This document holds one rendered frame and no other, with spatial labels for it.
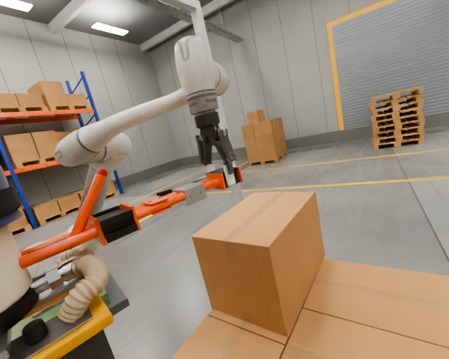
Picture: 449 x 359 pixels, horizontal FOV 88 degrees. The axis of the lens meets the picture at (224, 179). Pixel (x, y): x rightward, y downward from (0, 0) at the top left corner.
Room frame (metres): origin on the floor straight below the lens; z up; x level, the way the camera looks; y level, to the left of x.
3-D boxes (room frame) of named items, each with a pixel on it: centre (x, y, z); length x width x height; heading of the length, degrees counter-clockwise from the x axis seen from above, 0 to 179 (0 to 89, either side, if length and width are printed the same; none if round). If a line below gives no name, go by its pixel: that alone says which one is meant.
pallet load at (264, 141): (8.05, -1.67, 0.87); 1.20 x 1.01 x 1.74; 147
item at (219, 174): (0.74, 0.00, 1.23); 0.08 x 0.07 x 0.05; 130
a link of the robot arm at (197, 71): (0.75, 0.01, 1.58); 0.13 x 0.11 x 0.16; 161
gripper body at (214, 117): (0.74, 0.01, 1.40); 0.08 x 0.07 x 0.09; 39
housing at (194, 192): (0.66, 0.11, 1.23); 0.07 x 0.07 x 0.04; 40
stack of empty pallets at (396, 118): (6.17, -4.74, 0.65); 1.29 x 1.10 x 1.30; 147
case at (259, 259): (1.13, -0.13, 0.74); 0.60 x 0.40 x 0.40; 141
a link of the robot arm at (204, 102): (0.74, 0.01, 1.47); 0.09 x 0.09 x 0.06
